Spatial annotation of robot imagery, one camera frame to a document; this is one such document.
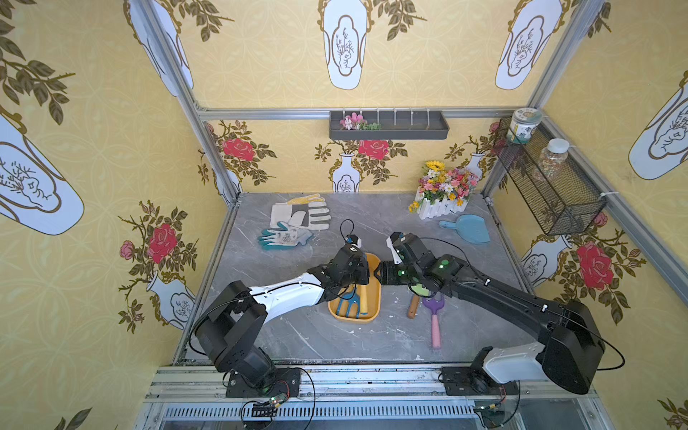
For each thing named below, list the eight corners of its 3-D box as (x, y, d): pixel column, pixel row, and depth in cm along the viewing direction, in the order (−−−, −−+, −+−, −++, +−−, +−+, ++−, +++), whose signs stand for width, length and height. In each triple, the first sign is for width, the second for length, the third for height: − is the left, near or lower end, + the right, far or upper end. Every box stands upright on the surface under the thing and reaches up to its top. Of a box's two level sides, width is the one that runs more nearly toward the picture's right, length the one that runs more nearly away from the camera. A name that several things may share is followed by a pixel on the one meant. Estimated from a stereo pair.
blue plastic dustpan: (444, 243, 107) (446, 240, 105) (437, 217, 115) (438, 214, 113) (490, 243, 107) (492, 240, 105) (479, 217, 115) (481, 214, 113)
